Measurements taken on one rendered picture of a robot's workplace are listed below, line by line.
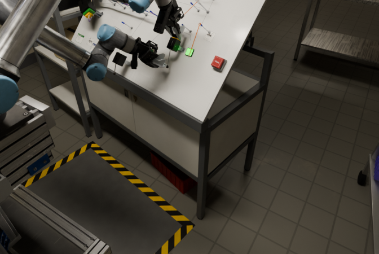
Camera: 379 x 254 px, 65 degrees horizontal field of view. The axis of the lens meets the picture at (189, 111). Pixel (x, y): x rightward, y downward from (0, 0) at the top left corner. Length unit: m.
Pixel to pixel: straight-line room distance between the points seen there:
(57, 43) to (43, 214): 1.12
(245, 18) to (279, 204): 1.32
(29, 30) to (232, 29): 0.90
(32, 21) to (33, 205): 1.36
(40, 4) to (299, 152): 2.19
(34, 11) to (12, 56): 0.13
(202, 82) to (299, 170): 1.31
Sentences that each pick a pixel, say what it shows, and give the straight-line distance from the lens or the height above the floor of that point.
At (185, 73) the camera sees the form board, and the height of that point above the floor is 1.00.
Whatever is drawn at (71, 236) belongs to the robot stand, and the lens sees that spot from 1.90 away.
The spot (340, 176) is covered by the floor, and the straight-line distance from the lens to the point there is 2.59.
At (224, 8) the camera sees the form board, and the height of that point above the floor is 1.27.
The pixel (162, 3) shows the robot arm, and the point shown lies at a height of 1.34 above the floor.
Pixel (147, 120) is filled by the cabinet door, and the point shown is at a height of 0.60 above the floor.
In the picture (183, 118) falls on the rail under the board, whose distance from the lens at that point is 1.48.
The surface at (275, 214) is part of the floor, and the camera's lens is 2.20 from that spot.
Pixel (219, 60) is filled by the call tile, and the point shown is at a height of 1.11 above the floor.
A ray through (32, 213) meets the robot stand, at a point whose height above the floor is 0.21.
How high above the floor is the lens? 1.78
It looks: 38 degrees down
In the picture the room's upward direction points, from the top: 1 degrees clockwise
